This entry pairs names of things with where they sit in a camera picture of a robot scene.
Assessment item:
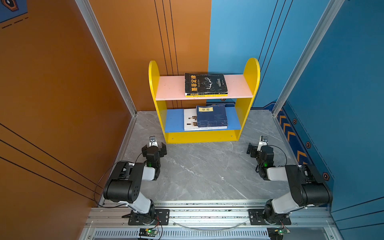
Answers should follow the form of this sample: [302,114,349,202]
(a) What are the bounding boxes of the white book with brown bars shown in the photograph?
[183,107,229,132]

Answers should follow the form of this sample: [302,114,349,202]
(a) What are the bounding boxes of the dark blue book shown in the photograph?
[197,126,228,131]
[198,121,228,128]
[196,104,228,123]

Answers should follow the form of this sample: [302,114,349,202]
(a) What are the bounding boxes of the dark book underneath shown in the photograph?
[185,73,228,96]

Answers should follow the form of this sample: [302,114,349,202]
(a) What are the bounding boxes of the yellow book with cartoon man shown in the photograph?
[185,93,228,98]

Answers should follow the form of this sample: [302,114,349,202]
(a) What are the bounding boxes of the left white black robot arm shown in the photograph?
[103,136,167,218]

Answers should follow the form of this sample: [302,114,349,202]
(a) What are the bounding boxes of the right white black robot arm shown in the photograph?
[247,142,333,218]

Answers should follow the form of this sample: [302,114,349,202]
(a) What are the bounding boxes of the yellow shelf with pink and blue boards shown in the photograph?
[149,58,261,144]

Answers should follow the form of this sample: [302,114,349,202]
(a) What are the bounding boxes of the right green circuit board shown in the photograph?
[267,228,291,240]

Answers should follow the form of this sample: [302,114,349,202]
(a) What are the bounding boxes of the green circuit board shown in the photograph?
[139,228,159,239]
[267,228,291,240]

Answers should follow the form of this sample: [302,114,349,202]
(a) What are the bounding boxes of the left green circuit board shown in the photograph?
[139,228,159,239]

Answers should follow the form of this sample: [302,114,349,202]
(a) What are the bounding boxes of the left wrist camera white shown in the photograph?
[149,136,159,147]

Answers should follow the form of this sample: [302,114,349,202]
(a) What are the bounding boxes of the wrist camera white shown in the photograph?
[257,136,268,152]
[149,136,159,147]

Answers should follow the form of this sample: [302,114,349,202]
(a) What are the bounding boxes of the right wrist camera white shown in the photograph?
[257,136,268,152]

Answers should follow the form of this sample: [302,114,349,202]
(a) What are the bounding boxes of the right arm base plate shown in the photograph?
[248,208,292,226]

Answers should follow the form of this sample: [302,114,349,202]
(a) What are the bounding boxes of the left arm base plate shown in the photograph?
[128,209,170,226]

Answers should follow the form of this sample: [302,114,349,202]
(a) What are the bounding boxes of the aluminium rail frame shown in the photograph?
[80,200,342,240]

